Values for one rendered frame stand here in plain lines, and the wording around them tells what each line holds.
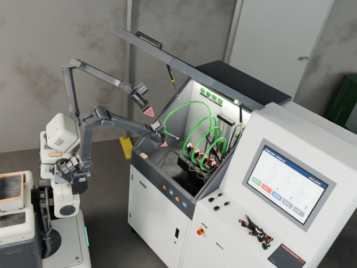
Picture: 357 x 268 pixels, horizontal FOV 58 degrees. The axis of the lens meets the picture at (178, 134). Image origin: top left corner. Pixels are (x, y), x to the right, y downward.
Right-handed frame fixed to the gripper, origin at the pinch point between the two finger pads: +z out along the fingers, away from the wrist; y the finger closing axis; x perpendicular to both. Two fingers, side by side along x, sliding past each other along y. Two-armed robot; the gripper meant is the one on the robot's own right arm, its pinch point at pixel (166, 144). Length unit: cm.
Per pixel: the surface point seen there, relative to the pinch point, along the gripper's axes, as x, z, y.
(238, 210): -51, 36, 4
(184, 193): -23.3, 21.3, -14.5
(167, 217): -13, 43, -41
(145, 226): 9, 64, -70
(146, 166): 14.4, 17.2, -25.3
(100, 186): 91, 73, -97
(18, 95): 177, -17, -89
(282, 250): -86, 40, 9
